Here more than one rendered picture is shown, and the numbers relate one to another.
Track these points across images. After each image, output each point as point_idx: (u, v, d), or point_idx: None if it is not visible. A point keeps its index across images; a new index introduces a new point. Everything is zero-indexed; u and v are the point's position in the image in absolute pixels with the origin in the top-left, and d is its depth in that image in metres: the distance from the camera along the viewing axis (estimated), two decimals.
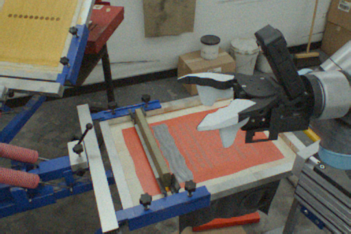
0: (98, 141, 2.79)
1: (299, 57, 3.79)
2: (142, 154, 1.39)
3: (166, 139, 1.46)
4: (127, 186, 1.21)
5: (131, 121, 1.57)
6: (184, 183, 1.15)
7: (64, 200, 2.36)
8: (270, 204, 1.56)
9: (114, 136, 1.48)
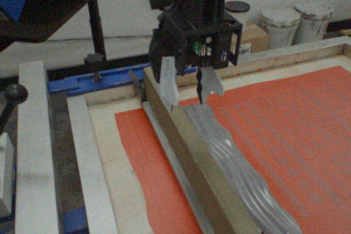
0: None
1: (347, 34, 2.99)
2: (164, 169, 0.59)
3: (214, 134, 0.65)
4: None
5: (134, 97, 0.76)
6: None
7: None
8: None
9: (97, 129, 0.67)
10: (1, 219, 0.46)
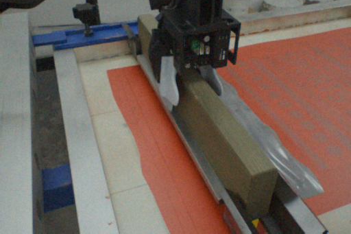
0: None
1: None
2: (160, 123, 0.52)
3: None
4: (112, 220, 0.34)
5: (129, 55, 0.69)
6: None
7: None
8: None
9: (87, 84, 0.60)
10: None
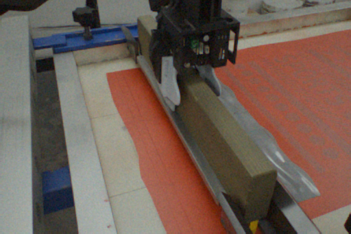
0: None
1: None
2: (159, 125, 0.52)
3: None
4: (111, 223, 0.34)
5: (128, 58, 0.70)
6: (347, 220, 0.28)
7: None
8: None
9: (86, 88, 0.61)
10: None
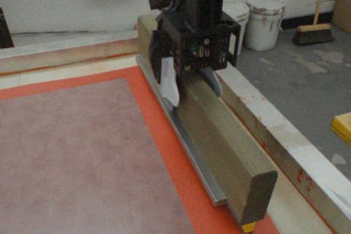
0: None
1: (305, 31, 2.77)
2: None
3: None
4: None
5: None
6: None
7: None
8: None
9: None
10: None
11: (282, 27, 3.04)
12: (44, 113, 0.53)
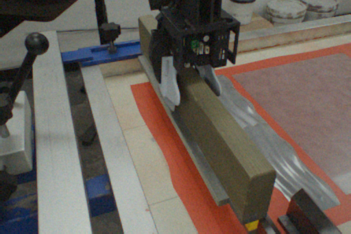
0: (91, 130, 1.96)
1: None
2: None
3: (236, 104, 0.63)
4: (154, 231, 0.38)
5: None
6: None
7: None
8: None
9: (113, 99, 0.65)
10: (19, 180, 0.43)
11: None
12: (308, 76, 0.71)
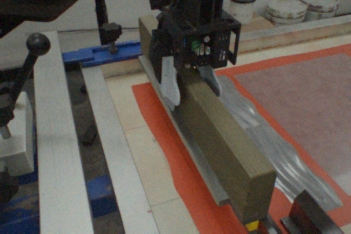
0: (92, 130, 1.96)
1: None
2: None
3: (238, 105, 0.62)
4: (156, 232, 0.38)
5: None
6: None
7: None
8: None
9: (114, 100, 0.64)
10: (20, 181, 0.43)
11: None
12: (310, 77, 0.71)
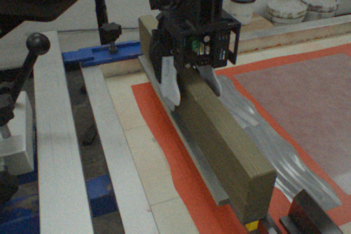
0: (92, 130, 1.96)
1: None
2: None
3: (237, 104, 0.63)
4: (155, 232, 0.38)
5: None
6: None
7: None
8: None
9: (114, 100, 0.65)
10: (20, 180, 0.43)
11: None
12: (309, 76, 0.71)
